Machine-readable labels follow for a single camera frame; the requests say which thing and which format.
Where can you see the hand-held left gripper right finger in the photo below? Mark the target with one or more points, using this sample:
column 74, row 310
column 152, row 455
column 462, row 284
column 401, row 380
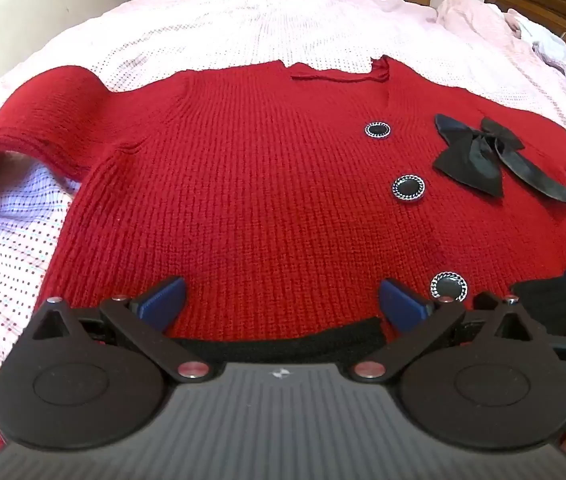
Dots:
column 403, row 305

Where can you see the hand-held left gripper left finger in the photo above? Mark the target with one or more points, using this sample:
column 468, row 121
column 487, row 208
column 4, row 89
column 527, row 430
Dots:
column 163, row 302

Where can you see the red knit cardigan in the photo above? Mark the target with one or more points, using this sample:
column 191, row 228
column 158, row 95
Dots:
column 263, row 200

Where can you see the pale blue cloth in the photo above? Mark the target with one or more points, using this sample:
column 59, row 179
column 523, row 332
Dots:
column 545, row 35

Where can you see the pink checked bed sheet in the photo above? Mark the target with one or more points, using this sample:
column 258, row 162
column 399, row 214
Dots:
column 263, row 25

